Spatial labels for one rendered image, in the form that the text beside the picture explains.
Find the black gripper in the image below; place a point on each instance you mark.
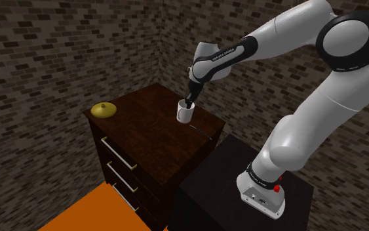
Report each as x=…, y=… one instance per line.
x=194, y=90

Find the white mug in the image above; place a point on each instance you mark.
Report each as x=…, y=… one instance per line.
x=184, y=114

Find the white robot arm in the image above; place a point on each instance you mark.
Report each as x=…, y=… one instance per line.
x=302, y=134

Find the thin dark pen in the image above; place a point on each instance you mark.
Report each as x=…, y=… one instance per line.
x=200, y=132

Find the dark wooden chest of drawers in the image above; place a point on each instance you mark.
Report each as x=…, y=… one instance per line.
x=152, y=140

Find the yellow round lid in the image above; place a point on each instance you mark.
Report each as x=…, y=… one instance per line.
x=103, y=110

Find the black robot stand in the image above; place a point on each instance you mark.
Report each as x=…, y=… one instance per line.
x=216, y=192

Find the orange flat furniture top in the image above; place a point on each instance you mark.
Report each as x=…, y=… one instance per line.
x=98, y=214

